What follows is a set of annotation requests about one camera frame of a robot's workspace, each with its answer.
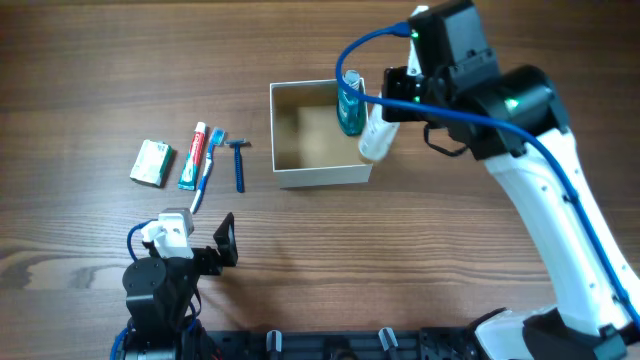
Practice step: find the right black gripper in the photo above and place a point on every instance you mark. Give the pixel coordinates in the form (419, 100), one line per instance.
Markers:
(396, 81)

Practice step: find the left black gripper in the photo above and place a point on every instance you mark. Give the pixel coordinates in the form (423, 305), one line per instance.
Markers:
(213, 264)

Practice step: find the white lotion tube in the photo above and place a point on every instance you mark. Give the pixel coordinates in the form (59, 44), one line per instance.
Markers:
(377, 136)

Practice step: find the blue disposable razor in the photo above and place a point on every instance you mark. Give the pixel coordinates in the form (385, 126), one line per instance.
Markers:
(237, 145)

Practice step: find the red green toothpaste tube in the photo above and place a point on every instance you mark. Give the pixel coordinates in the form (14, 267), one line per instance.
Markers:
(189, 173)

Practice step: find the blue white toothbrush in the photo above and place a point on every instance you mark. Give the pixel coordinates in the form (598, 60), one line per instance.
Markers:
(216, 138)

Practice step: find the green white soap packet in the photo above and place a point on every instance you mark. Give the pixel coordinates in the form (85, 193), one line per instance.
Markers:
(151, 163)

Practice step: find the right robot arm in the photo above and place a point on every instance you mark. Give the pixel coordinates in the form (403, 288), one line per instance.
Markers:
(516, 125)

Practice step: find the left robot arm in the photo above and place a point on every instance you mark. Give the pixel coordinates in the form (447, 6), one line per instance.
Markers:
(161, 288)

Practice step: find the white cardboard box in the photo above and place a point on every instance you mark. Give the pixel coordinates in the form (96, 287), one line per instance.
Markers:
(308, 145)

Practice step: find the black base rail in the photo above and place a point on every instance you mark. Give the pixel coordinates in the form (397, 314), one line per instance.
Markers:
(386, 343)

